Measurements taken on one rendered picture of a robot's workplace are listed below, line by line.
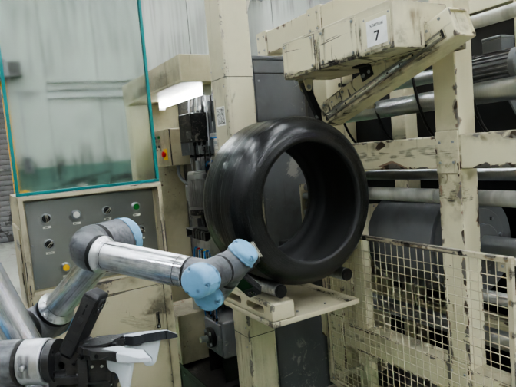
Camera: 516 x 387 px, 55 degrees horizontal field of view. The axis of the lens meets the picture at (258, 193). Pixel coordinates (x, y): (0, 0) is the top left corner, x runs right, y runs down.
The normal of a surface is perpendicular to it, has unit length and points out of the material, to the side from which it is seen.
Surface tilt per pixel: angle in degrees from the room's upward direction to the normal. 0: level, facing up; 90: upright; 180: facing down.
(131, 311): 90
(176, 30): 90
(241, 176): 73
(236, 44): 90
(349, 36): 90
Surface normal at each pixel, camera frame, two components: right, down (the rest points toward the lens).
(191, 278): -0.44, 0.11
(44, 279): 0.50, 0.03
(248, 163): -0.22, -0.32
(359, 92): -0.86, 0.11
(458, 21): 0.45, -0.28
